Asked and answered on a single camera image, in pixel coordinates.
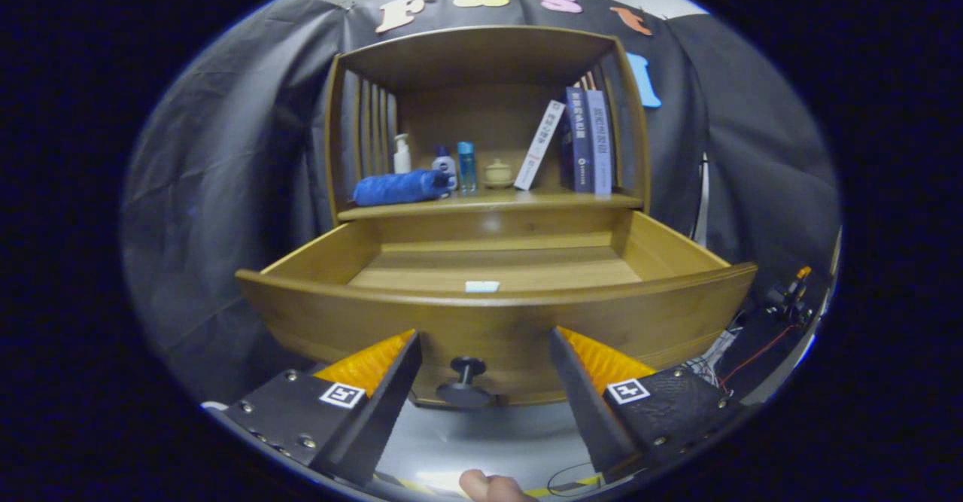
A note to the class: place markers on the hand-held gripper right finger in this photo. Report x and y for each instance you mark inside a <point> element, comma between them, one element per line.
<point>583,412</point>

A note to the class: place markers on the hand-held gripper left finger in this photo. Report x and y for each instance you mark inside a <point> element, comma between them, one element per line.
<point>384,419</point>

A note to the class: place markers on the wooden drawer with black knob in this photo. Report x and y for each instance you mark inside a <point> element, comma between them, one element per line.
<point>527,321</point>

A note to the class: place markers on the light blue tube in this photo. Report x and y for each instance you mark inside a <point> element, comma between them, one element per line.
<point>481,287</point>

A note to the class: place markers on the wooden countertop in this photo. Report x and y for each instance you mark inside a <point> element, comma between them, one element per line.
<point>511,199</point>

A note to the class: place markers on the wooden cabinet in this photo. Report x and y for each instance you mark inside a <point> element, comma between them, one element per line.
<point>481,54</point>

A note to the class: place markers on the folded blue towel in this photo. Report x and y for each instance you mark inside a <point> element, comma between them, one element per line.
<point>399,187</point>

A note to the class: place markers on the black device with orange part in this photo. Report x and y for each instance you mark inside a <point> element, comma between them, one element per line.
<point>790,295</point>

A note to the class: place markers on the beige lidded teacup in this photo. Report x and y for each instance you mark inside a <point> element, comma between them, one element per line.
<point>498,174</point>

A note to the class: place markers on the white bottle with blue cap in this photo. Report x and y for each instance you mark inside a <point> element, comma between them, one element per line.
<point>444,167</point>

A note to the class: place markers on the white pump bottle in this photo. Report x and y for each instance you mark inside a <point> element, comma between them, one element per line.
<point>402,159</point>

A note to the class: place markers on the clear blue bottle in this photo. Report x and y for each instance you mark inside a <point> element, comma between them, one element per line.
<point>466,167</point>

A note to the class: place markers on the white book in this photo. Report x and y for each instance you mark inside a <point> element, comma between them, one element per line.
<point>539,144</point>

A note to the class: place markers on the dark blue book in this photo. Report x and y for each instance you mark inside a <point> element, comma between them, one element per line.
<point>578,141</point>

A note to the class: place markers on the light purple book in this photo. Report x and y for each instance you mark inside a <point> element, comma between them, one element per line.
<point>599,141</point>

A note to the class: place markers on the black backdrop cloth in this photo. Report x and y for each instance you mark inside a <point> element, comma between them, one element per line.
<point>226,186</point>

